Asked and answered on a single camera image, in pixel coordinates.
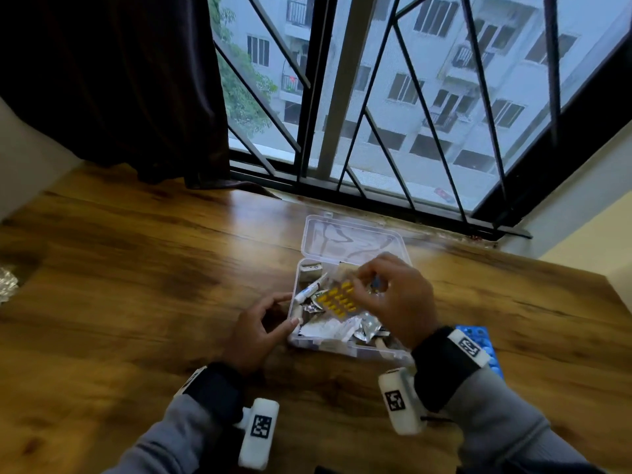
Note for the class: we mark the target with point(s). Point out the person's right hand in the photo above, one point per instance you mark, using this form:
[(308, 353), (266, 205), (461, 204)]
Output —
[(402, 306)]

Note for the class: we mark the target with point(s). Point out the person's left hand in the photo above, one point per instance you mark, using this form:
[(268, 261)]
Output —
[(252, 335)]

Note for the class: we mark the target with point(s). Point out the person's left thumb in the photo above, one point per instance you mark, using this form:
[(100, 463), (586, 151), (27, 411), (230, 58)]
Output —
[(284, 329)]

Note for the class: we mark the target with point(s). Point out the person's right thumb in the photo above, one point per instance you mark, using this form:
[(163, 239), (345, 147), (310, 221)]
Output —
[(363, 297)]

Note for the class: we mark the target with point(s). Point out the yellow pill blister pack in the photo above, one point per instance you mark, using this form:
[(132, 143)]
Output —
[(337, 300)]

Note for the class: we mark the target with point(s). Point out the clear plastic storage box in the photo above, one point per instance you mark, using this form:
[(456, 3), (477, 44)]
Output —
[(345, 241)]

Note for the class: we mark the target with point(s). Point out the person's left forearm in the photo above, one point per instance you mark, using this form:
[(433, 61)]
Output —
[(168, 441)]

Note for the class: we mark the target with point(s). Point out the person's right forearm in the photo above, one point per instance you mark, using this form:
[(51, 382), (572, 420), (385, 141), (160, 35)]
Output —
[(508, 429)]

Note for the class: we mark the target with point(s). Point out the beige bandage roll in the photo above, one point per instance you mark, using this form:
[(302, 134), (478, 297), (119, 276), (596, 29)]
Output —
[(297, 313)]

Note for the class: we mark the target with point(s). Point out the silver foil blister pack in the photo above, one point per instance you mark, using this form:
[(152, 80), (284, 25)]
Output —
[(368, 326)]

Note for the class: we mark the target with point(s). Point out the small silver foil strip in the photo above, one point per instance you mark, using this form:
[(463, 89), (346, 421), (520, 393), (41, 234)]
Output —
[(316, 303)]

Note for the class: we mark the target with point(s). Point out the white paper sachet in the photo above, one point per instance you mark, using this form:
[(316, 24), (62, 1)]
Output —
[(328, 329)]

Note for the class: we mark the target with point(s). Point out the white ointment tube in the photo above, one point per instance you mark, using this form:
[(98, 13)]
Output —
[(308, 290)]

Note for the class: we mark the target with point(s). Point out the small grey cardboard box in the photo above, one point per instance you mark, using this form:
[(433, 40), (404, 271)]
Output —
[(312, 270)]

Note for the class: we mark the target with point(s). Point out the black left wristband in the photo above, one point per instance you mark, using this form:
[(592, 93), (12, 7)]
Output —
[(217, 389)]

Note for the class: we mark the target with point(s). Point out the black wristband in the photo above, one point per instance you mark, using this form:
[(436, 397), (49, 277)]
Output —
[(217, 389), (442, 365)]

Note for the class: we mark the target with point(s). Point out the black right wristband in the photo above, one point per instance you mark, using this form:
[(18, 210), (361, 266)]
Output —
[(442, 365)]

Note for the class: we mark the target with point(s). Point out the blue pill organizer tray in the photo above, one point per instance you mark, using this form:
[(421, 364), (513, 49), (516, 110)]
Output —
[(486, 343)]

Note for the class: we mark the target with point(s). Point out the black metal window grille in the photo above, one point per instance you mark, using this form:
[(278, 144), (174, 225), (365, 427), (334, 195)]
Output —
[(486, 108)]

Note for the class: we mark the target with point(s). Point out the green tree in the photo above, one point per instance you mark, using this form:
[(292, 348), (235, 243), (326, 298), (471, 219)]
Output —
[(242, 93)]

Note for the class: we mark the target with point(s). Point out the white apartment building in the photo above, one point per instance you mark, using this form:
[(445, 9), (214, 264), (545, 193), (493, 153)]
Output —
[(444, 69)]

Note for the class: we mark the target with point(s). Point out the crumpled silver foil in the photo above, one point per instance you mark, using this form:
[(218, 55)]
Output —
[(7, 283)]

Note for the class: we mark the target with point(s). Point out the dark brown curtain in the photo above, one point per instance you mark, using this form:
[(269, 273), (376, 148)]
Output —
[(123, 73)]

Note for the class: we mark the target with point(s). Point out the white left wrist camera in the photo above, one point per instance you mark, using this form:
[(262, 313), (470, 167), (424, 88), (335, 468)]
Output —
[(259, 431)]

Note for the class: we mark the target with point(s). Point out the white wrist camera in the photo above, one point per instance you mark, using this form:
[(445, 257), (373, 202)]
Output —
[(400, 402), (259, 431)]

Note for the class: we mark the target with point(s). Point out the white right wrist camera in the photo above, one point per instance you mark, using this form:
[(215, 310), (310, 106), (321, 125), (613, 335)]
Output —
[(400, 402)]

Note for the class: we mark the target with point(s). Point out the black window frame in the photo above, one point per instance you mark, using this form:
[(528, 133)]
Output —
[(587, 128)]

